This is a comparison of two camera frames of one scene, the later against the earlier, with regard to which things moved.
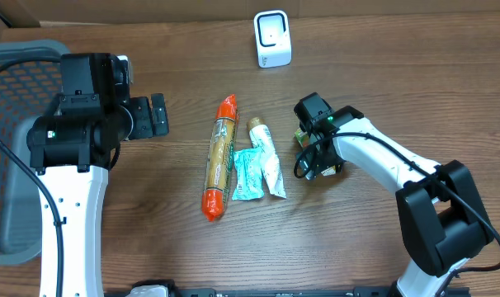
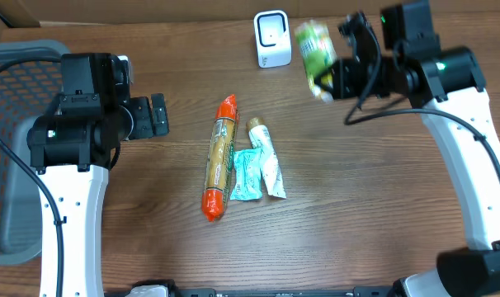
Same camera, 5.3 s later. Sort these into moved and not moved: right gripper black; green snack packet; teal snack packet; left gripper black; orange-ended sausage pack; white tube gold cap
Moved: right gripper black; green snack packet
Not moved: orange-ended sausage pack; teal snack packet; left gripper black; white tube gold cap
